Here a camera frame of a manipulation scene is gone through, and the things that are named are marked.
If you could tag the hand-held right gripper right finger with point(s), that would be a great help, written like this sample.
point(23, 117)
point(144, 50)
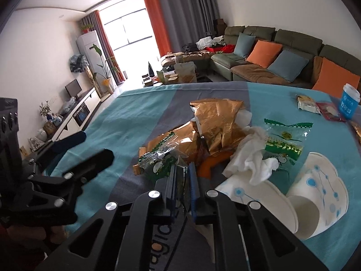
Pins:
point(193, 187)

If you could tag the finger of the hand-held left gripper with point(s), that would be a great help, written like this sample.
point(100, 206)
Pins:
point(94, 161)
point(69, 141)

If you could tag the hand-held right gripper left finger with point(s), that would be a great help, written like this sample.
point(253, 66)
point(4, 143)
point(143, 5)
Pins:
point(171, 183)

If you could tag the clear green-print snack bag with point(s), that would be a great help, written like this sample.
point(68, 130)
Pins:
point(284, 144)
point(153, 169)

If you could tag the white tissue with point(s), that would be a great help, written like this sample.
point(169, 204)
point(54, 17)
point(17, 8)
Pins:
point(244, 117)
point(248, 161)

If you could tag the person's left hand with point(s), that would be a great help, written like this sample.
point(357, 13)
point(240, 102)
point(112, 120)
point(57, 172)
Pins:
point(33, 235)

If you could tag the blue white vase with plant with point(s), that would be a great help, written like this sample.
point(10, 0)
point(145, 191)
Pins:
point(53, 120)

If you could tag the orange peel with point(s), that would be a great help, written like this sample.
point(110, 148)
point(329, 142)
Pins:
point(208, 165)

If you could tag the white television cabinet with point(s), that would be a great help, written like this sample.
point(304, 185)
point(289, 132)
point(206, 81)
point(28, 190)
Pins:
point(84, 107)

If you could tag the black monitor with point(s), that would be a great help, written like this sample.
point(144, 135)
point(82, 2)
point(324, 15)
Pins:
point(72, 88)

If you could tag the crushed white dotted paper cup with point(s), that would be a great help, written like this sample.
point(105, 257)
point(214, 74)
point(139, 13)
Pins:
point(318, 183)
point(253, 200)

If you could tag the tall leafy potted plant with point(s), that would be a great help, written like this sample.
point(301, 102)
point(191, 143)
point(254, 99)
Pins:
point(106, 73)

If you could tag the dark plastic bundle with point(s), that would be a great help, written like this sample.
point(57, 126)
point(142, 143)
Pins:
point(78, 63)

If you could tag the white standing air conditioner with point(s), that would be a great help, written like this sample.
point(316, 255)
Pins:
point(88, 48)

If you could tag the grey orange striped curtain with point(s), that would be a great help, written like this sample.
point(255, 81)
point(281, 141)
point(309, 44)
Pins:
point(108, 50)

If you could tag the black coffee table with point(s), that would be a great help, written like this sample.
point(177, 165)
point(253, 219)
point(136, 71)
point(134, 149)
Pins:
point(203, 77)

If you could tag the kraft paper bag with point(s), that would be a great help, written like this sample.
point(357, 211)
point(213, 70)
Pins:
point(185, 73)

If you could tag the small potted plant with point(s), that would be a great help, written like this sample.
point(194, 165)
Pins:
point(86, 27)

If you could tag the green sectional sofa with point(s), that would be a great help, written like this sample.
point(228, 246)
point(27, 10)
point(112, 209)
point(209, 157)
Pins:
point(248, 72)

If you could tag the red cloth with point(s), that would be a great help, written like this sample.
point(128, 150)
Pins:
point(222, 48)

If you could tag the beige snack packet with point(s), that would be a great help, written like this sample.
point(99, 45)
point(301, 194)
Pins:
point(308, 103)

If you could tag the white clothes pile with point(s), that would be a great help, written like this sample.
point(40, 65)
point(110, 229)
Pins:
point(207, 43)

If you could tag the small blue cushion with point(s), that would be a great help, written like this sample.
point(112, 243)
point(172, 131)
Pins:
point(244, 45)

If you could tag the large blue cushion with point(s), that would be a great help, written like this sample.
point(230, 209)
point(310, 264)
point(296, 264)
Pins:
point(287, 66)

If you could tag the red snack packet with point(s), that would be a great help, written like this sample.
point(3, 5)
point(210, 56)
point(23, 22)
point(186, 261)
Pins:
point(331, 112)

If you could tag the cardboard boxes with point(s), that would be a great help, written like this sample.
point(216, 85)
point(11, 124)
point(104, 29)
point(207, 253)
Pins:
point(220, 26)

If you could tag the small gold foil wrapper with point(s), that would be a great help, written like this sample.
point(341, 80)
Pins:
point(357, 131)

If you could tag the blue paper cup white lid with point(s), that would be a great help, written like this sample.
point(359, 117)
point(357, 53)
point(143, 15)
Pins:
point(349, 101)

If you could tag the large orange cushion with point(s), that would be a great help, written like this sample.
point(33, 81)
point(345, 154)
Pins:
point(335, 77)

